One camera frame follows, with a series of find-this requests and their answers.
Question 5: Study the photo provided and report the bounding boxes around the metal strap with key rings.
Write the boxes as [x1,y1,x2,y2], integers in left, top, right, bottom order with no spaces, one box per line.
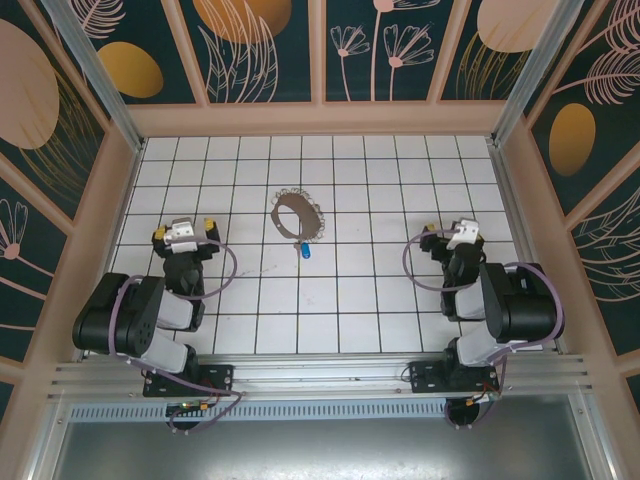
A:
[269,187,329,244]

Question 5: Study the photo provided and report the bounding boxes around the small green controller board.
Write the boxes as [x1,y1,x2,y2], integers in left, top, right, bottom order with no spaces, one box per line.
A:
[166,401,212,417]

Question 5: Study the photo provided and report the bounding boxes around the grey metal sheet panel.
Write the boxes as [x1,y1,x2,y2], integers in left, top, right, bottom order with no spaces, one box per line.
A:
[49,394,619,480]

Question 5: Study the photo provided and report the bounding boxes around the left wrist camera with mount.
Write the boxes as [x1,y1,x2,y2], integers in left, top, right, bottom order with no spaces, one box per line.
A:
[162,215,198,252]

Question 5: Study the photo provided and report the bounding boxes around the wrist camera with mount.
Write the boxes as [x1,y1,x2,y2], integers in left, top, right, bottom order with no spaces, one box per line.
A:
[162,215,198,252]
[445,218,483,250]

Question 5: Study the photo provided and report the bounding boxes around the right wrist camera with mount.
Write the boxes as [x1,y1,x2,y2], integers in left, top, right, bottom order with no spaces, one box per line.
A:
[445,218,483,250]

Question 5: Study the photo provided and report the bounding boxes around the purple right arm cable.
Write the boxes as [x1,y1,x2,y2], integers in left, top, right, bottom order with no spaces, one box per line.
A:
[402,225,566,430]

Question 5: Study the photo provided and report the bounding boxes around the aluminium side rail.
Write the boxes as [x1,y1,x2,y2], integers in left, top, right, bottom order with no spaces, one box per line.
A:
[487,139,566,357]

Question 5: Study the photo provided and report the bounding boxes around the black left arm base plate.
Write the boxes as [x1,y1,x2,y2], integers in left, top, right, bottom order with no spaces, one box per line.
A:
[142,363,236,399]

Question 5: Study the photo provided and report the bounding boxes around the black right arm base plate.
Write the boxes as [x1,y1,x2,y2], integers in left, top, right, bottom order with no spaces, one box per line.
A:
[407,359,501,397]

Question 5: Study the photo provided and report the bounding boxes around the aluminium corner post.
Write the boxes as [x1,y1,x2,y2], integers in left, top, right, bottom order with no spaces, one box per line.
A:
[40,0,147,154]
[489,0,585,147]

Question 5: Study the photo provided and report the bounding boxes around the long aluminium mounting rail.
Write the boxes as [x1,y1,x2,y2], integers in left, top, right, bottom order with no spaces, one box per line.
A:
[47,352,599,402]

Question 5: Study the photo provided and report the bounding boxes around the slotted grey cable duct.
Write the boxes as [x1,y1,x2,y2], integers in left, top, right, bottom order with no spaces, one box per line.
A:
[67,403,451,422]

